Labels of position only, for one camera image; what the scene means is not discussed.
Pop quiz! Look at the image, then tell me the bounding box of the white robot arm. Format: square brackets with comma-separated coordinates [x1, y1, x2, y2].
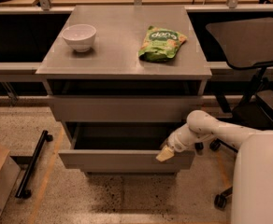
[156, 110, 273, 224]

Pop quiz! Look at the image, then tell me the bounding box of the grey top drawer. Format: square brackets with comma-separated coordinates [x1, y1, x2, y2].
[48, 95, 203, 122]

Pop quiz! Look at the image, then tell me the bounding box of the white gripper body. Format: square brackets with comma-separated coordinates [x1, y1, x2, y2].
[167, 124, 193, 152]

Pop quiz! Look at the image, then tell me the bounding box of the grey drawer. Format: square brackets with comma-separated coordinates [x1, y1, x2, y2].
[59, 122, 194, 174]
[48, 95, 203, 122]

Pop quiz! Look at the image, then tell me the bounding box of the black office chair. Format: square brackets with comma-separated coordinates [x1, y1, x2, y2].
[194, 17, 273, 211]

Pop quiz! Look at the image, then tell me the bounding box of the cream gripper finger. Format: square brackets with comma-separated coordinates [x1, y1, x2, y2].
[156, 146, 174, 162]

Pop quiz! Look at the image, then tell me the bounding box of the grey drawer cabinet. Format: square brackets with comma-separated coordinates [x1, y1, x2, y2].
[36, 5, 213, 176]

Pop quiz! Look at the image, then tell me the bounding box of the green snack bag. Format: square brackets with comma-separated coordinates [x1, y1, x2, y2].
[138, 26, 187, 63]

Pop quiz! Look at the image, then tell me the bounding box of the white ceramic bowl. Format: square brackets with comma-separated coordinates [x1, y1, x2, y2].
[62, 24, 97, 52]

